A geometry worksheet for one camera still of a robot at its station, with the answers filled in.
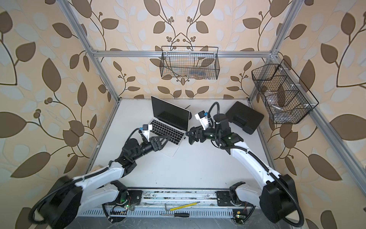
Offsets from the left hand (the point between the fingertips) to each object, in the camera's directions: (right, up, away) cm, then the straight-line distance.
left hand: (166, 137), depth 75 cm
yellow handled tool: (+8, -36, -2) cm, 37 cm away
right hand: (+12, +2, +1) cm, 13 cm away
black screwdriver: (+7, -37, -6) cm, 38 cm away
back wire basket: (+12, +47, +20) cm, 53 cm away
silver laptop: (-3, +8, +34) cm, 35 cm away
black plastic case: (+53, +10, +27) cm, 60 cm away
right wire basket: (+63, +21, -1) cm, 67 cm away
